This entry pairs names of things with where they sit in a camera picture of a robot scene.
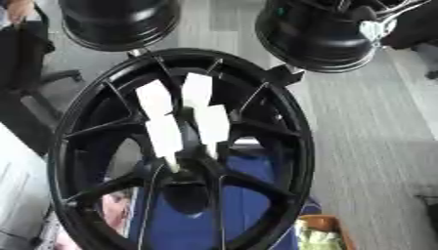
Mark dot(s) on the black spoked wheel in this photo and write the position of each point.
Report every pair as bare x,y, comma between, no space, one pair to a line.
285,136

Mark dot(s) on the orange box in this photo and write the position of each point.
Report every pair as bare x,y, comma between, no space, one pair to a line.
323,222

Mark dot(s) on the green and white packet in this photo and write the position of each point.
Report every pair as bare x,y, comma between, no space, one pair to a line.
317,240

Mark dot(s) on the black office chair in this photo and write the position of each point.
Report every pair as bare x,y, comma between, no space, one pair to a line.
23,58

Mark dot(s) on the person's hand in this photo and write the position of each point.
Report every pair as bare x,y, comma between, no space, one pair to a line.
19,9

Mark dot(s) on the black wheel stand bracket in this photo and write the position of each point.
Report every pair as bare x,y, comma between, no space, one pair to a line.
283,75

